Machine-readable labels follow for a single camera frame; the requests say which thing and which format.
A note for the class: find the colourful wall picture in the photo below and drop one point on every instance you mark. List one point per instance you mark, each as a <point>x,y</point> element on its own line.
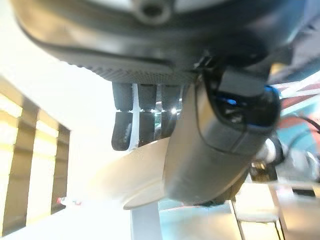
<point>297,141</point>

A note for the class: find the white upright post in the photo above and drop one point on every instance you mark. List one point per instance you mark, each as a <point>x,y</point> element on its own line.
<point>145,225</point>

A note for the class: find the small red white object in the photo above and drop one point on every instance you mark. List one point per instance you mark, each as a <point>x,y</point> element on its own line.
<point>65,200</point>

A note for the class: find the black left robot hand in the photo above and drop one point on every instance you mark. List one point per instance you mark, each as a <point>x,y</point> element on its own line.
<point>140,50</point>

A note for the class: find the wooden lattice frame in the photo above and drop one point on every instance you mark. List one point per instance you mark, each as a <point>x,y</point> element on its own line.
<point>15,175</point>

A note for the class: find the white round plate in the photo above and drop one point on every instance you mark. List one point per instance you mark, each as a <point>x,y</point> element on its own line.
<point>140,175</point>

